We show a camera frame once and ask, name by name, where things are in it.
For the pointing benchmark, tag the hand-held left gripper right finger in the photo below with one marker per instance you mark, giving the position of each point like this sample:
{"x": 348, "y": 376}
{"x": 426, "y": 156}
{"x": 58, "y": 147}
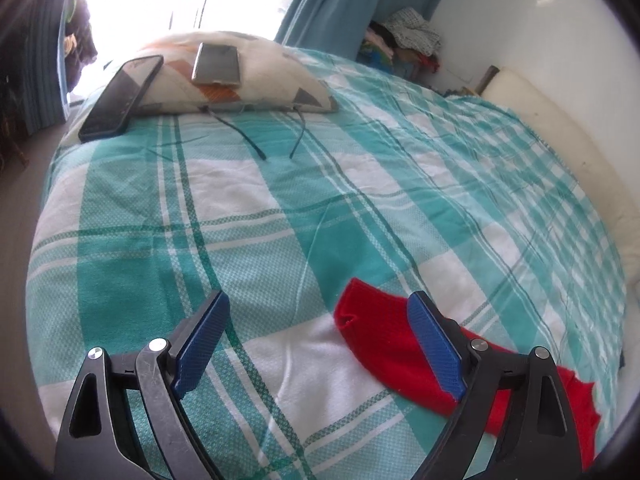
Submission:
{"x": 436, "y": 345}

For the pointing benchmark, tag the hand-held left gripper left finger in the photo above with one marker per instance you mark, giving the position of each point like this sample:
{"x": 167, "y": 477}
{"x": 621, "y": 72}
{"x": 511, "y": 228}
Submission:
{"x": 200, "y": 345}

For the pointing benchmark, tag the red small garment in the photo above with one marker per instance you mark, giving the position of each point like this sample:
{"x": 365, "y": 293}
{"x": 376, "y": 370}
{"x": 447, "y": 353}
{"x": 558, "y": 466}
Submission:
{"x": 380, "y": 340}

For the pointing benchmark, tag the pile of mixed clothes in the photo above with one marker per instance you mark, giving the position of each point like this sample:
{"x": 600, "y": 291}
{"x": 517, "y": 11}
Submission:
{"x": 410, "y": 35}

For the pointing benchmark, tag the dark hanging clothes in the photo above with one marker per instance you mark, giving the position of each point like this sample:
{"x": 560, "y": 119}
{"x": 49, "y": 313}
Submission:
{"x": 80, "y": 35}

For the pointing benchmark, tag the teal plaid bed blanket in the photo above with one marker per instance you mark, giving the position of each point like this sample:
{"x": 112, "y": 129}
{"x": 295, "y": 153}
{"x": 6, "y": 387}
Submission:
{"x": 300, "y": 235}

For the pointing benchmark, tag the cream padded headboard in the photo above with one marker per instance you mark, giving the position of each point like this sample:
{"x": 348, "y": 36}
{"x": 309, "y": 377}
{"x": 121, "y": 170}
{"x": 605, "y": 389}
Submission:
{"x": 575, "y": 135}

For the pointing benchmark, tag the black smartphone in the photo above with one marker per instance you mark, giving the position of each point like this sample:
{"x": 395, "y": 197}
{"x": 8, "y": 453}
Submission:
{"x": 120, "y": 97}

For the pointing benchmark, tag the cream patterned pillow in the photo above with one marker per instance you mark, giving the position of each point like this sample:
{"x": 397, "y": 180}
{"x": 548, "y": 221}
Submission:
{"x": 270, "y": 75}

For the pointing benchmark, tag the silver smartphone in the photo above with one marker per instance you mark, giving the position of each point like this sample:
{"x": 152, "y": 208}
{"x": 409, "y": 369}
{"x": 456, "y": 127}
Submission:
{"x": 216, "y": 63}

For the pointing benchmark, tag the striped blue curtain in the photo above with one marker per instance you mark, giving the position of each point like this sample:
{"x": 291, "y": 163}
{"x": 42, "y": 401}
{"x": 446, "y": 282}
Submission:
{"x": 42, "y": 60}

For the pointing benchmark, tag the teal curtain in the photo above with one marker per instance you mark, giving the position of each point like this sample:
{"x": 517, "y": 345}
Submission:
{"x": 350, "y": 5}

